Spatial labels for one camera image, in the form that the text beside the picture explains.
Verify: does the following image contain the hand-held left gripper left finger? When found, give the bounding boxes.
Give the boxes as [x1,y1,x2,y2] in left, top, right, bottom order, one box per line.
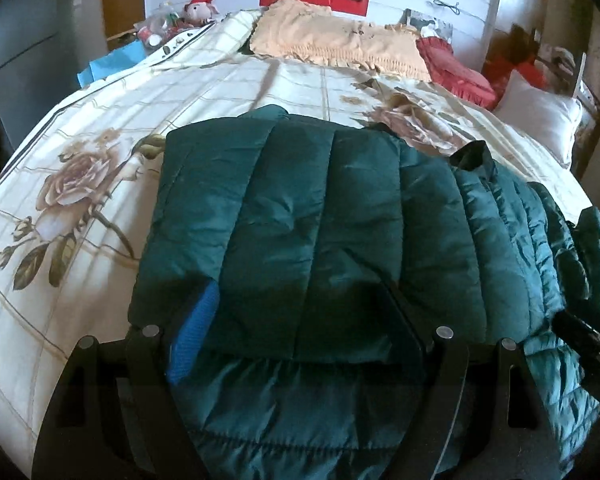
[32,280,221,480]

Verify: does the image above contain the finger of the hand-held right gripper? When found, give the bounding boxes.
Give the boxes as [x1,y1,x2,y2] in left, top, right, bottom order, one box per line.
[552,311,600,352]

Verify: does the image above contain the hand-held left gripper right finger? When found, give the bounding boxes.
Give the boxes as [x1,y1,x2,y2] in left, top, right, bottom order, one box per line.
[380,286,566,480]

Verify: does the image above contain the dark green puffer jacket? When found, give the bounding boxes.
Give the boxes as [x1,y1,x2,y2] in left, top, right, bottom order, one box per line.
[128,105,600,480]

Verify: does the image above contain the red clothes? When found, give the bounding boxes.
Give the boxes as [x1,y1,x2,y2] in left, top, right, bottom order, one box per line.
[482,25,546,91]

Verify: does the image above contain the white pillow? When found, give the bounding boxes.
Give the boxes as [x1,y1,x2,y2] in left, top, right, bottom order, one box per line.
[492,70,583,168]

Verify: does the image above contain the wooden chair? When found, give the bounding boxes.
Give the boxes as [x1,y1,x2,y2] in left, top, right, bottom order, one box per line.
[570,52,600,181]

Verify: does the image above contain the floral checked bed cover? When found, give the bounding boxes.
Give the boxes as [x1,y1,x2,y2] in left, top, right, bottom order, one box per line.
[0,10,593,466]

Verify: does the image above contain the blue paper bag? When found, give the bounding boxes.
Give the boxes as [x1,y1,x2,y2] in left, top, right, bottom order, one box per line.
[77,40,148,86]

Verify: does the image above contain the red frilled pillow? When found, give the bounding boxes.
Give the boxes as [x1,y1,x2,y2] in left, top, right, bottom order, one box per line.
[416,37,498,111]

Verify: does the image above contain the plush toy with red hat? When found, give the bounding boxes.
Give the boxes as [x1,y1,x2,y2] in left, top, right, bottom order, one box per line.
[182,0,221,26]

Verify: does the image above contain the peach frilled pillow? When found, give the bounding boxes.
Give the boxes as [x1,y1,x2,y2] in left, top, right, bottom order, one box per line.
[250,0,433,82]

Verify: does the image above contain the photo print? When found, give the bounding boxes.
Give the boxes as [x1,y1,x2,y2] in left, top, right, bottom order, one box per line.
[405,9,453,41]

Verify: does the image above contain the grey refrigerator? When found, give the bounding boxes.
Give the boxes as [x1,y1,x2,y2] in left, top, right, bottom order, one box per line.
[0,0,88,126]

